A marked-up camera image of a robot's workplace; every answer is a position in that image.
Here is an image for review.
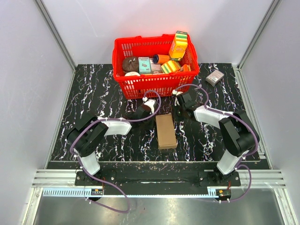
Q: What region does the brown cardboard box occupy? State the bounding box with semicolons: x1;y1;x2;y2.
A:
156;114;177;150

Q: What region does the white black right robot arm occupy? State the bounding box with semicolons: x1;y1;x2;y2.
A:
172;90;260;186

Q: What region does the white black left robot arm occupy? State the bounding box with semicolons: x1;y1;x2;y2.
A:
67;99;158;185

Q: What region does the pink small food box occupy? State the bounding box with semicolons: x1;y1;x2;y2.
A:
150;58;162;74

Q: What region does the teal small carton box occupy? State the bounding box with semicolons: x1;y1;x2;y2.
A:
138;57;151;74

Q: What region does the tall orange sponge box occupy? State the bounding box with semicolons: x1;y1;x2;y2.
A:
169;31;188;61

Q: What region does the red plastic shopping basket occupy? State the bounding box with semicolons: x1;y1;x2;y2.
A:
112;31;199;99

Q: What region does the orange snack packet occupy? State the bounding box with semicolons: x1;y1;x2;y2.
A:
179;64;191;72

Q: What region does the white round lid container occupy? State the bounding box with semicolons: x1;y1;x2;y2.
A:
125;71;140;77

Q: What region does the white wrapped tissue pack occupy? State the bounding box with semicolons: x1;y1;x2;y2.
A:
205;70;224;86

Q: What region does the yellow green sponge pack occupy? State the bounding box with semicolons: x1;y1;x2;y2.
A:
161;60;181;74

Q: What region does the brown round chocolate cake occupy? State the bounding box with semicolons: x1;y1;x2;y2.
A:
122;56;139;73

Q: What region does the orange cylindrical can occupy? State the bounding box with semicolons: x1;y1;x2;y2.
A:
153;54;170;64

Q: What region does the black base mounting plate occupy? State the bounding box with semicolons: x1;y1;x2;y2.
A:
75;160;242;188

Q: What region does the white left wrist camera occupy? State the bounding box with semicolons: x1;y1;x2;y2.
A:
142;97;158;114

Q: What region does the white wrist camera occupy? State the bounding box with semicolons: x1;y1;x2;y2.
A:
142;97;158;114
172;90;183;97

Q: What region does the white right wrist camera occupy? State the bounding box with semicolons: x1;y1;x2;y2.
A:
172;90;183;97

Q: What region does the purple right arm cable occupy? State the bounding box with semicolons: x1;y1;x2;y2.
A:
174;83;260;203

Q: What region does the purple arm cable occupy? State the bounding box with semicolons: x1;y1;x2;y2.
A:
70;90;162;214
174;83;260;203

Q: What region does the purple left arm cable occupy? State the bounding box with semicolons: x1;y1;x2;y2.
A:
70;90;162;214

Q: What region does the aluminium frame rail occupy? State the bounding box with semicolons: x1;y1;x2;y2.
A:
32;170;285;198

